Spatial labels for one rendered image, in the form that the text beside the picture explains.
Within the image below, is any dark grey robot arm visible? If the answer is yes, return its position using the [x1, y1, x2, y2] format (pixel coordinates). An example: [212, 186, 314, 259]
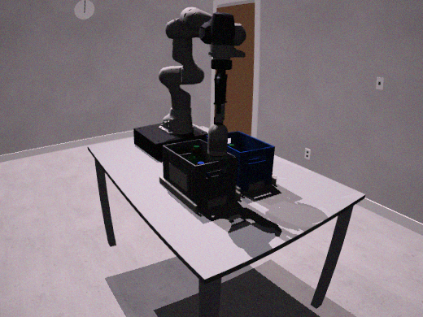
[159, 7, 246, 134]

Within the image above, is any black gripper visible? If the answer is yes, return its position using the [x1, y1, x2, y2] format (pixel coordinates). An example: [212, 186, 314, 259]
[211, 59, 232, 123]

